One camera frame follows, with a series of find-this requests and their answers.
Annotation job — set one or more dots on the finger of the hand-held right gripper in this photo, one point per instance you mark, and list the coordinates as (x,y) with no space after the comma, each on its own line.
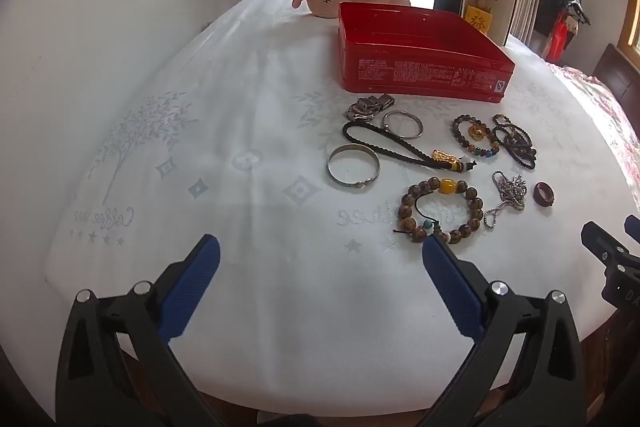
(634,227)
(597,239)

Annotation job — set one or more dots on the dark wooden headboard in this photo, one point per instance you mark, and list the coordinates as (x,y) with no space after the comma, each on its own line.
(617,67)

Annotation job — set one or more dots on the thin silver bangle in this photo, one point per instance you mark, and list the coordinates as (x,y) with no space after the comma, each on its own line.
(386,122)

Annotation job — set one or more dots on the red hanging bag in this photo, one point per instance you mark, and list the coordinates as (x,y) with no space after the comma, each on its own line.
(557,42)

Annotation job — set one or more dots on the red tin box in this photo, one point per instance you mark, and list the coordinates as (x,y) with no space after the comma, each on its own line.
(425,72)

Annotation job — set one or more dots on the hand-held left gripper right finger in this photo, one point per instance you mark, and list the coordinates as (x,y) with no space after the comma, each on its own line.
(450,287)

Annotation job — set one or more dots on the pink floral blanket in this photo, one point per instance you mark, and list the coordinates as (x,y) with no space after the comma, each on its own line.
(600,102)

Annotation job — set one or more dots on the black hanging garment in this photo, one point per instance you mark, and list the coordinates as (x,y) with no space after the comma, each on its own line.
(550,2)

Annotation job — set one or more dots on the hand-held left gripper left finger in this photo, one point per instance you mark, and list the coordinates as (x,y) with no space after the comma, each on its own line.
(192,287)

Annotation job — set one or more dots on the wide silver bangle with clasp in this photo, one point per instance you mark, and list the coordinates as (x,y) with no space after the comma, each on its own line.
(369,181)

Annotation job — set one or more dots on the silver wrist watch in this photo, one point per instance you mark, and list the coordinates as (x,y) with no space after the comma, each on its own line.
(365,108)

